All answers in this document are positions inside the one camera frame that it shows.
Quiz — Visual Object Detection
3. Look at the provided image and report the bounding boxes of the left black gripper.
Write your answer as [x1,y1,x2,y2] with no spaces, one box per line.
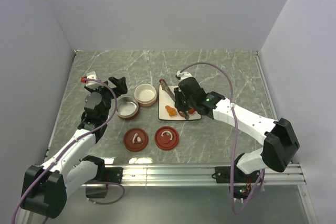
[85,77,127,121]

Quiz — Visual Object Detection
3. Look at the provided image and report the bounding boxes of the orange fried nugget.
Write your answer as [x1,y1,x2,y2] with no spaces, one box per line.
[165,105,177,117]

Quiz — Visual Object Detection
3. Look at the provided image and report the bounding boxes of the metal tongs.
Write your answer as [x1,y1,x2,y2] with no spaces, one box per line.
[159,79,190,120]

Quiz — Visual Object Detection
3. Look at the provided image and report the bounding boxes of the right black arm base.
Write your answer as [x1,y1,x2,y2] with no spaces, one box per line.
[212,153,260,200]

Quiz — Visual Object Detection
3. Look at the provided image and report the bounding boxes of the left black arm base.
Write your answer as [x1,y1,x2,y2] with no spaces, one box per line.
[82,155,125,205]

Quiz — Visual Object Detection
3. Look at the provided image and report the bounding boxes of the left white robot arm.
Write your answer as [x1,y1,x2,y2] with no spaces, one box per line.
[17,77,128,219]

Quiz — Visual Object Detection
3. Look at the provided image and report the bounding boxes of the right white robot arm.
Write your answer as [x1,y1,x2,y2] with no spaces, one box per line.
[174,77,300,182]

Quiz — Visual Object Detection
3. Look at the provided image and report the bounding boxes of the white rectangular plate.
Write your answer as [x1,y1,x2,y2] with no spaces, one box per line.
[158,84,202,121]

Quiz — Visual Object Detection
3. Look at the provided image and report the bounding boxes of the steel bowl red base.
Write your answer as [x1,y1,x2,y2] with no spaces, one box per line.
[117,96,139,120]

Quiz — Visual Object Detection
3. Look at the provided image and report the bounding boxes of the white pink bowl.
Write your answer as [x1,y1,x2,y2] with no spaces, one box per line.
[134,84,157,107]

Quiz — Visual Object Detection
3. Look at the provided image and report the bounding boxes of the red lid right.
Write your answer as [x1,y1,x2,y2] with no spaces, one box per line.
[154,126,179,151]

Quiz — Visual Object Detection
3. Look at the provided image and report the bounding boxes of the red lid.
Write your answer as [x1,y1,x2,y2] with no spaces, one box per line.
[154,126,179,151]
[123,128,149,152]

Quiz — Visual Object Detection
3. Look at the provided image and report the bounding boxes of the red lid left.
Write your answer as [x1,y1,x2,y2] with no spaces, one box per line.
[123,128,149,152]

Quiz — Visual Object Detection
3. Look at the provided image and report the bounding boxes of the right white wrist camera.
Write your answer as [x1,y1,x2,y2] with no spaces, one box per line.
[176,71,190,81]

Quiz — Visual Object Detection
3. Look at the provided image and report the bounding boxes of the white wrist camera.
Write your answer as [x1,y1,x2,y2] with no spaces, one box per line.
[80,71,99,89]
[176,71,190,81]

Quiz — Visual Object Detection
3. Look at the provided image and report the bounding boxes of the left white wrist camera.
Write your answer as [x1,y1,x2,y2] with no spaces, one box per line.
[80,71,99,89]

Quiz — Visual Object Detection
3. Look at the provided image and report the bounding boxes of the aluminium front rail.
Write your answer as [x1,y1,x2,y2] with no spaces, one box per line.
[78,163,307,187]

